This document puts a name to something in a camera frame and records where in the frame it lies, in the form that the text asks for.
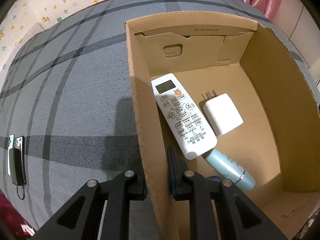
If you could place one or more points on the dark phone with wallet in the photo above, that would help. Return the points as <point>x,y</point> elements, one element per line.
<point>17,165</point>

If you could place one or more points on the brown cardboard box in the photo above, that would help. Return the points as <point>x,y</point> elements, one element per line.
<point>213,53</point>

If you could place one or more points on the white air conditioner remote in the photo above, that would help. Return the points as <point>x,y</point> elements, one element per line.
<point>192,131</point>

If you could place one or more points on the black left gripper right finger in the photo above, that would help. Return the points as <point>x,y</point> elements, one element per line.
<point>218,208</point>

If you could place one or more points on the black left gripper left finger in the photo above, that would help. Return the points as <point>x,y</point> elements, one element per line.
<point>97,210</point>

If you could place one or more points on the grey plaid bed cover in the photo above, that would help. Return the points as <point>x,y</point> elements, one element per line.
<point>68,92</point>

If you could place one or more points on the large white power adapter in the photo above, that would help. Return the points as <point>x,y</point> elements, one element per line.
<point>221,112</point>

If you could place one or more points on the light blue cosmetic tube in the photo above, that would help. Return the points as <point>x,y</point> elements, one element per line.
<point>229,169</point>

